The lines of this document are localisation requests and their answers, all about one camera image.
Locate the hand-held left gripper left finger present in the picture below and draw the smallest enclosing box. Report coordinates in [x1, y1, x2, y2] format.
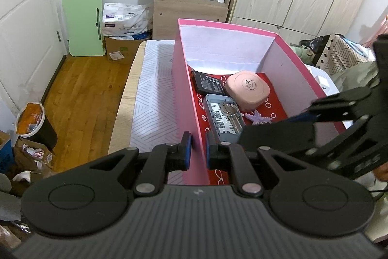
[73, 132, 193, 198]

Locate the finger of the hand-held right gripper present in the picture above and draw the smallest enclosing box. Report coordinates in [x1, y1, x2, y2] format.
[295, 85, 381, 126]
[238, 119, 388, 181]

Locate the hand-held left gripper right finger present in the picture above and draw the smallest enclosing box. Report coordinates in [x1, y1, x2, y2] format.
[205, 132, 322, 198]

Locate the purple starfish keychain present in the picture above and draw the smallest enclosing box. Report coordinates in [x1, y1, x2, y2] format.
[244, 109, 273, 126]

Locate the white charger cube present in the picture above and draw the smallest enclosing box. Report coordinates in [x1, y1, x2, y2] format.
[315, 74, 331, 93]

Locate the grey device white label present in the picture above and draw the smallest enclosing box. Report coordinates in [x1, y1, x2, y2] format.
[202, 94, 246, 146]

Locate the bunch of silver keys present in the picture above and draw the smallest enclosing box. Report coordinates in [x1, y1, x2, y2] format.
[219, 101, 244, 130]

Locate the pink rounded case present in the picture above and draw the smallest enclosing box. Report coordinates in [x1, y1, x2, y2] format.
[224, 71, 271, 111]

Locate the pink box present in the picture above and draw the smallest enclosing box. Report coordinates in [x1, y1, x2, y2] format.
[171, 18, 344, 187]

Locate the black battery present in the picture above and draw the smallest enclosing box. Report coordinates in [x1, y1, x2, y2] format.
[190, 70, 227, 96]

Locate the olive green duvet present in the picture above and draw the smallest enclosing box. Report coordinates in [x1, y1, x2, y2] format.
[330, 62, 379, 92]

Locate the patterned bag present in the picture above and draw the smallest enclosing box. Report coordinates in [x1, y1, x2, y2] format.
[315, 34, 376, 74]

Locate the light green cloth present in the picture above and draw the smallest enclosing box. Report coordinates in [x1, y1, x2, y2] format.
[291, 45, 316, 65]

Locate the black plastic bag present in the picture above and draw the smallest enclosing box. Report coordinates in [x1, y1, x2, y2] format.
[299, 34, 329, 65]

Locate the cardboard box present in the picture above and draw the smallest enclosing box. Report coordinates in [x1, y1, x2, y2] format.
[105, 34, 149, 64]

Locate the black trash bin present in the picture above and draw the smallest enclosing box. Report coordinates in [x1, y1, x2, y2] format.
[15, 102, 58, 150]

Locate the white plastic tissue pack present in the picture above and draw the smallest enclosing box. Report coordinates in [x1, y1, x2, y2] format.
[101, 2, 152, 40]

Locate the brown paper bag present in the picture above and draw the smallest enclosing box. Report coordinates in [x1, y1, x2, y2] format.
[14, 138, 55, 184]

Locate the green folding table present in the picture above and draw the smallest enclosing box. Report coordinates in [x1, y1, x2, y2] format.
[62, 0, 106, 57]

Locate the blue box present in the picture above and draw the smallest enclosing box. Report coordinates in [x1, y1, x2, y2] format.
[0, 138, 14, 175]

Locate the white door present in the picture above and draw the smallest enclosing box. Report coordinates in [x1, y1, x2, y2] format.
[0, 0, 65, 114]

